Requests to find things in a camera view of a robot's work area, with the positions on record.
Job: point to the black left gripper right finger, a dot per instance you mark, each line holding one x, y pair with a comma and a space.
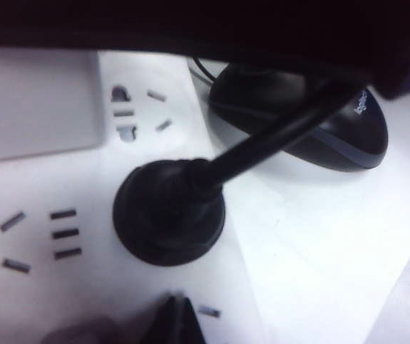
189, 326

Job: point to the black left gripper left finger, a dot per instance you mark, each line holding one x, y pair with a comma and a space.
167, 326

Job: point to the white power strip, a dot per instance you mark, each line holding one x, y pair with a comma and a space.
83, 186

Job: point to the white charger block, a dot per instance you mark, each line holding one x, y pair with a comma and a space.
29, 107

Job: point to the black and gray mouse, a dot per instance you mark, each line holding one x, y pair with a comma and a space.
352, 143

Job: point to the black ASUS monitor with stand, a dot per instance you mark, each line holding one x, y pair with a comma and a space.
190, 21

